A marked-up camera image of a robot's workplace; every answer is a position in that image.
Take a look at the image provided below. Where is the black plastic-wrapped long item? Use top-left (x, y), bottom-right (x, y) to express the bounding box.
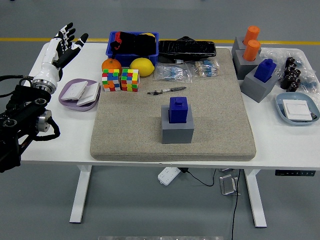
top-left (158, 35), bottom-right (217, 65)

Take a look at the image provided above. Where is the white table leg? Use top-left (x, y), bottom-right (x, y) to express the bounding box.
top-left (244, 168), bottom-right (268, 228)
top-left (69, 164), bottom-right (93, 224)

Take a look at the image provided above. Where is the clear bag of blue resistors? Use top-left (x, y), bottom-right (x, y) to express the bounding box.
top-left (153, 62), bottom-right (193, 84)

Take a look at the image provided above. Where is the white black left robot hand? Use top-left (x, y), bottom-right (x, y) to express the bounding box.
top-left (33, 22), bottom-right (90, 87)

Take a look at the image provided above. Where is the grey-brown table mat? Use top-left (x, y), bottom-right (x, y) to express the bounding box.
top-left (89, 47), bottom-right (257, 162)

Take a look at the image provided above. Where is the blue square seal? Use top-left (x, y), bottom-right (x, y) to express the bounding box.
top-left (168, 96), bottom-right (189, 124)
top-left (253, 58), bottom-right (277, 83)

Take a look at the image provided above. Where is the small metal pliers tool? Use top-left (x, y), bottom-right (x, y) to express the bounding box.
top-left (146, 86), bottom-right (187, 96)

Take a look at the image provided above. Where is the long black floor cable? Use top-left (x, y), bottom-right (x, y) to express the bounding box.
top-left (230, 169), bottom-right (241, 240)

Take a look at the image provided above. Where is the clear bag of black capacitors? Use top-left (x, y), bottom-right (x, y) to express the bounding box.
top-left (277, 48), bottom-right (316, 93)

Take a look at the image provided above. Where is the black cloth with red trim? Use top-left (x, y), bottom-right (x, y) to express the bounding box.
top-left (109, 31), bottom-right (157, 56)

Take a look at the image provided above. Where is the grey square-hole seal holder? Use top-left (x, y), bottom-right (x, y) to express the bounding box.
top-left (240, 65), bottom-right (280, 103)
top-left (160, 104), bottom-right (195, 145)

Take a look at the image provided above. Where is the grey round-hole seal holder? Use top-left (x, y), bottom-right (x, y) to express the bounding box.
top-left (232, 49), bottom-right (262, 81)
top-left (231, 36), bottom-right (262, 60)

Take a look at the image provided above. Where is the clear bag of tan resistors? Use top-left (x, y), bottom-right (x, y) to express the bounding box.
top-left (186, 59), bottom-right (222, 78)

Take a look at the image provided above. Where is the multicoloured puzzle cube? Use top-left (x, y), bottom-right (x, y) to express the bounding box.
top-left (101, 68), bottom-right (121, 93)
top-left (120, 68), bottom-right (140, 93)

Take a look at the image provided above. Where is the clear bag of blue parts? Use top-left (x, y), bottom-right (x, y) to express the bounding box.
top-left (298, 72), bottom-right (320, 95)

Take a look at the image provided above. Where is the purple tray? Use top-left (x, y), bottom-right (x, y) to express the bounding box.
top-left (58, 78), bottom-right (102, 113)

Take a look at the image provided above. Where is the yellow lemon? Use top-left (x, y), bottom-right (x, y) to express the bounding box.
top-left (129, 57), bottom-right (155, 77)

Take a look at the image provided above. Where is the blue plastic bin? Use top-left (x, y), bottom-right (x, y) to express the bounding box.
top-left (105, 30), bottom-right (160, 68)

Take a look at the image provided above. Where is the orange fruit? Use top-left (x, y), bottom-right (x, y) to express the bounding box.
top-left (101, 58), bottom-right (123, 76)

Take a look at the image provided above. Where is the large metal bracket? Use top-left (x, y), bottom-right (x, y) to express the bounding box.
top-left (219, 174), bottom-right (242, 196)

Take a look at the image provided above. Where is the light blue tray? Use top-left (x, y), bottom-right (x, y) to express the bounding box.
top-left (274, 92), bottom-right (320, 127)

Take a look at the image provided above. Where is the orange round seal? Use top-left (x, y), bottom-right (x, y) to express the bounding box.
top-left (242, 39), bottom-right (261, 62)
top-left (242, 25), bottom-right (261, 46)

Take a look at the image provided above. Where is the white power strip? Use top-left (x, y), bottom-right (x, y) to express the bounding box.
top-left (157, 166), bottom-right (181, 186)

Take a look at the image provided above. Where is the black plug with cord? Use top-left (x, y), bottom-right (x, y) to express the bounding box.
top-left (180, 166), bottom-right (217, 187)

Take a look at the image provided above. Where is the black desk control panel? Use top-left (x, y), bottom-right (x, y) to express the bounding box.
top-left (274, 169), bottom-right (316, 177)

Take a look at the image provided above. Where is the white wall switch plate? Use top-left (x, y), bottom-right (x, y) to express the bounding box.
top-left (282, 99), bottom-right (317, 123)
top-left (60, 80), bottom-right (89, 102)
top-left (76, 82), bottom-right (101, 107)

